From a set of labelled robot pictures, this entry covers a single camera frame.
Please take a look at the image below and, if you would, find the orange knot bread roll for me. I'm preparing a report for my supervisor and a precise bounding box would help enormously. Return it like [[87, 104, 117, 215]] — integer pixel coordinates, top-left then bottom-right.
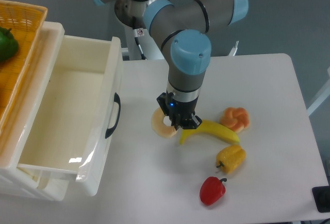
[[220, 107, 251, 133]]

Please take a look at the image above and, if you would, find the orange plastic basket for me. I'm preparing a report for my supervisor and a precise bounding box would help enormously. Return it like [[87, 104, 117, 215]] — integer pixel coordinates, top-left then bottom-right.
[[1, 0, 48, 130]]

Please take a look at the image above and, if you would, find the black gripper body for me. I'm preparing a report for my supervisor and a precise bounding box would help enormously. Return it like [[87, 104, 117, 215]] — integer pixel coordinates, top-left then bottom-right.
[[157, 92, 198, 124]]

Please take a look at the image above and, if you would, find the red toy bell pepper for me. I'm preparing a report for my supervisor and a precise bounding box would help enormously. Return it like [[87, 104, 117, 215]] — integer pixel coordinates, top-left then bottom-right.
[[199, 177, 227, 206]]

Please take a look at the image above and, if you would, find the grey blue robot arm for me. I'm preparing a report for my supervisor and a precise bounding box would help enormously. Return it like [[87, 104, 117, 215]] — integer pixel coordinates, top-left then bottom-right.
[[93, 0, 249, 129]]

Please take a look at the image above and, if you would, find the white plastic drawer cabinet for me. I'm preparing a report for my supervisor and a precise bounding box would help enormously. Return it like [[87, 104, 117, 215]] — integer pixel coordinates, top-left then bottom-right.
[[1, 22, 68, 201]]

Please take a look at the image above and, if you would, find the black device at table edge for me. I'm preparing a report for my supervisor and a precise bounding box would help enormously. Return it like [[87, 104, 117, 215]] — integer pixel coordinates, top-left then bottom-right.
[[312, 185, 329, 213]]

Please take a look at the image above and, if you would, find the yellow toy banana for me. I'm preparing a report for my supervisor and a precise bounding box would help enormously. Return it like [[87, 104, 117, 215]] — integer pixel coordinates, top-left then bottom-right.
[[179, 119, 240, 145]]

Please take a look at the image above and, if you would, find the open white upper drawer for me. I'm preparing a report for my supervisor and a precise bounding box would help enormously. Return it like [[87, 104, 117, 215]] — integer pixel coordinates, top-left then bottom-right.
[[28, 36, 123, 196]]

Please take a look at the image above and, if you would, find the yellow toy bell pepper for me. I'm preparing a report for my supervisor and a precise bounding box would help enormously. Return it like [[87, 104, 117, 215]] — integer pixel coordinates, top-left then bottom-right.
[[216, 145, 246, 174]]

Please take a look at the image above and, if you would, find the white frame at right edge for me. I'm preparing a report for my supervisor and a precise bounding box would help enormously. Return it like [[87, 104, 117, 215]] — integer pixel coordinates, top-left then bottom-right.
[[307, 67, 329, 116]]

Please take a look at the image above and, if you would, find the green toy bell pepper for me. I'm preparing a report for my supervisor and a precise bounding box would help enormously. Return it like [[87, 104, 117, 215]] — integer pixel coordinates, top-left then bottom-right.
[[1, 27, 19, 62]]

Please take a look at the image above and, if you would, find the glazed ring donut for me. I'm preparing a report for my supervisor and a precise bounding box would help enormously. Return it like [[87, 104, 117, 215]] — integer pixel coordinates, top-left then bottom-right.
[[151, 108, 177, 139]]

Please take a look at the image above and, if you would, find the black drawer handle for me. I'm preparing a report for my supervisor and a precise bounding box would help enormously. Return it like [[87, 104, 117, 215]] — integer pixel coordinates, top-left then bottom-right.
[[105, 92, 121, 139]]

